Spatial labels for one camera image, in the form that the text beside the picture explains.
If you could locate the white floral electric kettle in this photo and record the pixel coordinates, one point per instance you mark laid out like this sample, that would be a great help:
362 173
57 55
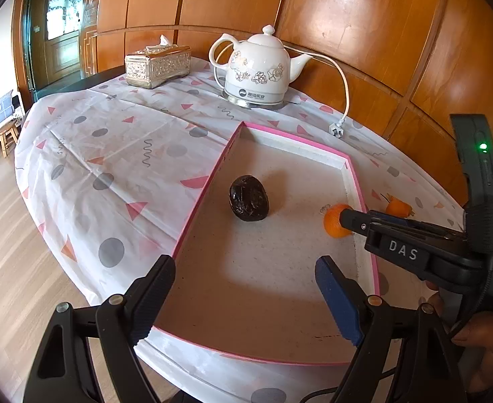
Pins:
257 67

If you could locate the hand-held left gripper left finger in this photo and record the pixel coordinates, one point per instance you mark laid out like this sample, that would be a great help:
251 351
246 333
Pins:
154 298

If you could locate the silver ornate tissue box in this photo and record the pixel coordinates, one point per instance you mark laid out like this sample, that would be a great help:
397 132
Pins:
158 67

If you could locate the small orange carrot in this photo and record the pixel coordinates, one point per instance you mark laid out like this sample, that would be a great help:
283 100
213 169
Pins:
398 208

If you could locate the person's right hand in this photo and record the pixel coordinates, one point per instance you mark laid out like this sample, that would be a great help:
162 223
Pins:
489 344

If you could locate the wooden glass door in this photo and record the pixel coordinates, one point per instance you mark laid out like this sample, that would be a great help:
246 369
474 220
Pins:
61 29

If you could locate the orange tangerine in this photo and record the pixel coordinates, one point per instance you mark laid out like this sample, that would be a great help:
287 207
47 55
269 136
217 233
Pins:
332 223

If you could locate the dark wrinkled passion fruit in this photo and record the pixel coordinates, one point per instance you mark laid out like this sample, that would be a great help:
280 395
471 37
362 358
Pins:
248 198

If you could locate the white patterned tablecloth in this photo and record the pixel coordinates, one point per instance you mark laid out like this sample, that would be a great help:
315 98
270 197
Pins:
116 134

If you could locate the white tissue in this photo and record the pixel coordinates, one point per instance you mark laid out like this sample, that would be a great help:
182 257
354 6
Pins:
160 43

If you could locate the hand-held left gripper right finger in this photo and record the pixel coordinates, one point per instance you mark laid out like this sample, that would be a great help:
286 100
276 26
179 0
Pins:
338 298

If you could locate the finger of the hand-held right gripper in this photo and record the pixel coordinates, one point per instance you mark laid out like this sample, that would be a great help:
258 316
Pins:
355 221
418 226

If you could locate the small wooden stool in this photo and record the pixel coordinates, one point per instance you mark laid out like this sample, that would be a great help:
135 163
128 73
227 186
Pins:
8 134

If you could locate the kettle heating base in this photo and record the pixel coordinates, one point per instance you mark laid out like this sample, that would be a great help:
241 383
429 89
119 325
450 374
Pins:
252 103

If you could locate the pink cardboard tray box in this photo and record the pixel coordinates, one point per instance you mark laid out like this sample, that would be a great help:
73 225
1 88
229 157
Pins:
250 268

